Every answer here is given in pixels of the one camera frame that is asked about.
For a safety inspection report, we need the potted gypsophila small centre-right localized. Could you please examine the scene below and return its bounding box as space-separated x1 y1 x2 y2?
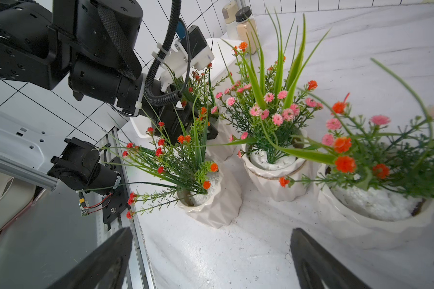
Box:
274 57 434 250

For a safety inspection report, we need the potted gypsophila red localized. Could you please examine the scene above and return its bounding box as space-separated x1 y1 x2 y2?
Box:
173 63 235 161

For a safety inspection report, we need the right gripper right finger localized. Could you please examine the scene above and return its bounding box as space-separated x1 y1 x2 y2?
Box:
290 228 369 289

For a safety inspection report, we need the white storage tray box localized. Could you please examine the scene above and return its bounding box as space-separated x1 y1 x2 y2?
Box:
129 37 247 140

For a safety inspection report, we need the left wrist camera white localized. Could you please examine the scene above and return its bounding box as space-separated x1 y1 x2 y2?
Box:
160 25 215 92

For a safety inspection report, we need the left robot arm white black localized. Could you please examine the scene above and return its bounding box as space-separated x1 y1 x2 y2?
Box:
0 1 214 135

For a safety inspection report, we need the white-lid spice jar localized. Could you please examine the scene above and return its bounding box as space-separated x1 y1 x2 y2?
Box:
222 1 239 40

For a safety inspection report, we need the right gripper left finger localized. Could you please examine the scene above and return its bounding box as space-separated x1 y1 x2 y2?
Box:
49 228 133 289

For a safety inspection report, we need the black-lid spice jar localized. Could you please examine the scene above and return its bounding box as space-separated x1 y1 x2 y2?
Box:
235 6 260 54

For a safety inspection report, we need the potted gypsophila red-orange front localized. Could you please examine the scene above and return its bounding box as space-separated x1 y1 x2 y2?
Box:
118 112 242 228

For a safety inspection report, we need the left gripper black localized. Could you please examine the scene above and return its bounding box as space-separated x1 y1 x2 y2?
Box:
141 98 202 145

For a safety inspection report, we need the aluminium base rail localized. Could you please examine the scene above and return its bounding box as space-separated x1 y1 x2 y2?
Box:
0 104 156 289

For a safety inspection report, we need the potted gypsophila pink centre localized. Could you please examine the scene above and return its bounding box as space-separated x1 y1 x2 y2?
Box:
220 14 323 202

